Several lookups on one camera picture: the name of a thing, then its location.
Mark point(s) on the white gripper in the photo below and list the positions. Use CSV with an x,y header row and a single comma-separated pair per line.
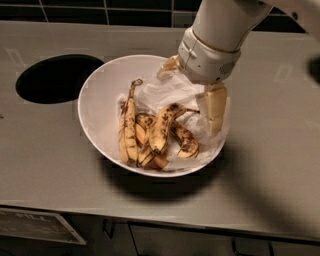
x,y
206,63

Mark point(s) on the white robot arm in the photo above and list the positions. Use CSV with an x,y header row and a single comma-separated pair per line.
x,y
211,47

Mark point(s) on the spotted banana centre top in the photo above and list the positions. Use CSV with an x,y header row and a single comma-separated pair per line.
x,y
159,131

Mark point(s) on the spotted banana bottom centre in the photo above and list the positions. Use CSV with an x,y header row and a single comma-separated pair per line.
x,y
146,158

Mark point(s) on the spotted banana right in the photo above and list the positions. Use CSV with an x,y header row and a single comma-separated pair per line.
x,y
189,146

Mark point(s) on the long spotted banana left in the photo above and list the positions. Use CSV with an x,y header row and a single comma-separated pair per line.
x,y
128,148

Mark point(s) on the white oval bowl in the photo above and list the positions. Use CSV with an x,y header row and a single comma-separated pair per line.
x,y
104,92

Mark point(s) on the white paper towel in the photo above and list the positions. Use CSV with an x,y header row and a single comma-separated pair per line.
x,y
170,126

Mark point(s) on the black round counter hole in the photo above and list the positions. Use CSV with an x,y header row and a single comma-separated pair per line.
x,y
57,79

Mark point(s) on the framed sign on cabinet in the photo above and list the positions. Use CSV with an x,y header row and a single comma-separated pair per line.
x,y
38,225

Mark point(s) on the black cabinet handle left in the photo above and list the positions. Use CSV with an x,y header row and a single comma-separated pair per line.
x,y
108,228

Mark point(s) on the black cabinet handle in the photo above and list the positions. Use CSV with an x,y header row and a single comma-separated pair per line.
x,y
251,247
108,228

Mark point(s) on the black cabinet handle right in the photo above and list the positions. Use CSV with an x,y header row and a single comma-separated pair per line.
x,y
251,247

